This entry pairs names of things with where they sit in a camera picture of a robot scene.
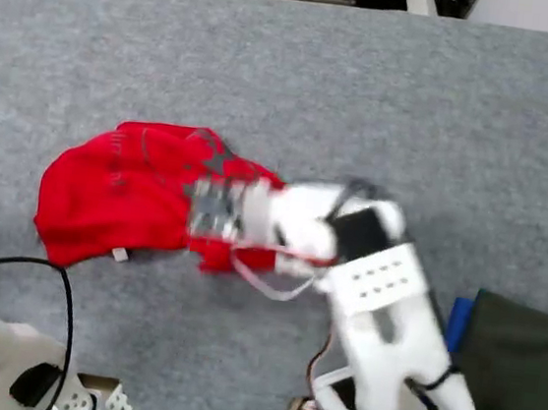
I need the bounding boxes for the blue shirt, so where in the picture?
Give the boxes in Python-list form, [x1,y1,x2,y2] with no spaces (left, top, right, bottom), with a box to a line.
[442,295,476,358]

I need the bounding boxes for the dark green shirt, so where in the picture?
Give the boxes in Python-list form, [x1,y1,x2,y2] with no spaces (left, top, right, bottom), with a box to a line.
[447,285,548,410]

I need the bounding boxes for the black cable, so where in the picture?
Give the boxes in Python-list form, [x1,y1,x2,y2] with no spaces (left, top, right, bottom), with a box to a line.
[0,253,84,410]

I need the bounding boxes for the red shirt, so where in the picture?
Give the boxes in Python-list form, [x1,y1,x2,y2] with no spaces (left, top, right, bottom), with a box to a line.
[28,108,293,293]

